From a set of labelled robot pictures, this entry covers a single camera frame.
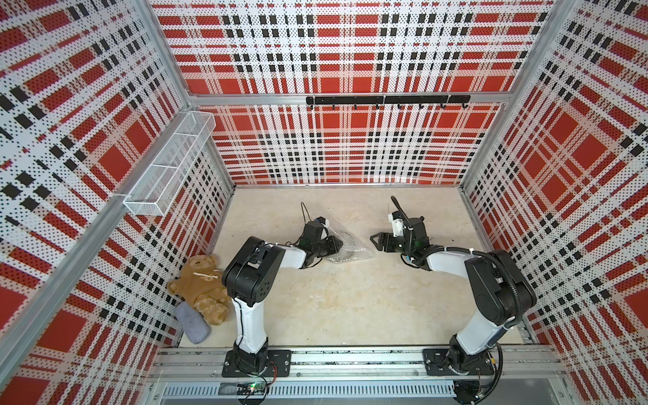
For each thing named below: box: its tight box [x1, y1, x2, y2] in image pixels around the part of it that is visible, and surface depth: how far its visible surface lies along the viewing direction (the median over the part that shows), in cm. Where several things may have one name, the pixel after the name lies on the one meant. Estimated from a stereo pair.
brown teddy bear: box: [167, 253, 233, 326], surface depth 80 cm
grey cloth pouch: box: [175, 301, 211, 345], surface depth 80 cm
